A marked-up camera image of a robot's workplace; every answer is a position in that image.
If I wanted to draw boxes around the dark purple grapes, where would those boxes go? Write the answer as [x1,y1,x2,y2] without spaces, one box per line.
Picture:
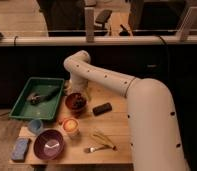
[72,97,86,109]

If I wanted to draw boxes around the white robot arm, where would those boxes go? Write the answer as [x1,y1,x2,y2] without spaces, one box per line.
[63,50,190,171]

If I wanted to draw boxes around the red bowl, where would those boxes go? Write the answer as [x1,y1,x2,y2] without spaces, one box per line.
[65,93,87,113]

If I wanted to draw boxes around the purple bowl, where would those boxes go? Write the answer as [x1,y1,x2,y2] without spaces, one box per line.
[33,129,65,160]

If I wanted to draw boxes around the black rectangular block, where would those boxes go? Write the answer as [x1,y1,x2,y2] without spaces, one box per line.
[92,103,112,116]

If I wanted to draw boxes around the orange cup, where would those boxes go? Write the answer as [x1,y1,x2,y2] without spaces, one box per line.
[62,117,79,137]

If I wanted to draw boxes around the green plastic tray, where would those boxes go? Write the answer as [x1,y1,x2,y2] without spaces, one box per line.
[9,77,65,121]

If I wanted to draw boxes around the dark brush in tray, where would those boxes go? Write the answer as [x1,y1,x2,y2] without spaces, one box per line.
[26,87,60,105]

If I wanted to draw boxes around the yellow tongs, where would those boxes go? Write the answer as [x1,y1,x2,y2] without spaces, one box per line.
[91,131,116,150]

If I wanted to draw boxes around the small blue cup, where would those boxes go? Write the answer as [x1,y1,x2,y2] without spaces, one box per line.
[28,119,43,135]

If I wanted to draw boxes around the silver fork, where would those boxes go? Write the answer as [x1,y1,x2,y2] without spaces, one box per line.
[83,145,117,153]

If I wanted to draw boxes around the black office chair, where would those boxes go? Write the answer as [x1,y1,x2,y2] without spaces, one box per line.
[95,9,112,30]

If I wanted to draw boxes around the blue sponge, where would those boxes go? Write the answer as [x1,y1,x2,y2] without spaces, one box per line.
[11,138,30,162]

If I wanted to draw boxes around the white horizontal rail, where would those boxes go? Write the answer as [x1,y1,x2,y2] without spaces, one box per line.
[0,35,197,46]

